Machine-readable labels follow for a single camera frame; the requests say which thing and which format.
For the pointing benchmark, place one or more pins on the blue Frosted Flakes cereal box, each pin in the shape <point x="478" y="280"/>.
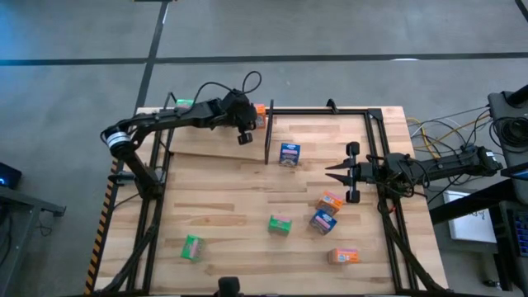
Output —
<point x="322" y="221"/>
<point x="289" y="154"/>

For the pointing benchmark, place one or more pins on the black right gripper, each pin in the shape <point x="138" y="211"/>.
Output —
<point x="367" y="173"/>

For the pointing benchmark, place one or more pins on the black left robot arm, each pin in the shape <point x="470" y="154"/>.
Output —
<point x="165" y="117"/>

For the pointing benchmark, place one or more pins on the backlit keyboard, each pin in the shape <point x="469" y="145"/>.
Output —
<point x="520" y="231"/>

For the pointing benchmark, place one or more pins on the green Apple Jacks cereal box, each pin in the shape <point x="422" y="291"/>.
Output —
<point x="184" y="102"/>
<point x="192" y="247"/>
<point x="279" y="224"/>

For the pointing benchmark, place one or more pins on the grey side table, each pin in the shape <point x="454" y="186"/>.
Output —
<point x="24" y="206"/>

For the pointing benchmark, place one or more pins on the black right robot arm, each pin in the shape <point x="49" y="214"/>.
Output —
<point x="449" y="164"/>

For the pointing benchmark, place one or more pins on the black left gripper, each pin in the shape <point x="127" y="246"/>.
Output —
<point x="239" y="111"/>

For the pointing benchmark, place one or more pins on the white board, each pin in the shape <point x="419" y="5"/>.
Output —
<point x="470" y="224"/>

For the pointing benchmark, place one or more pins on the orange Mini Wheats cereal box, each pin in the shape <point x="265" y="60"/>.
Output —
<point x="260" y="116"/>
<point x="343" y="255"/>
<point x="329" y="202"/>

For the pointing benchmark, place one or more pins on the yellow black hazard tape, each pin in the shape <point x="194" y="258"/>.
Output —
<point x="99" y="231"/>

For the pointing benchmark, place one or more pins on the black aluminium table frame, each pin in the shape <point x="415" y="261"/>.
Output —
<point x="313" y="111"/>

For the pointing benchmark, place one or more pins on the black device with blue light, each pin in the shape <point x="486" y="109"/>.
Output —
<point x="8" y="176"/>

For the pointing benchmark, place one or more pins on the black desk beam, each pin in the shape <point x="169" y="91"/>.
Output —
<point x="474" y="202"/>

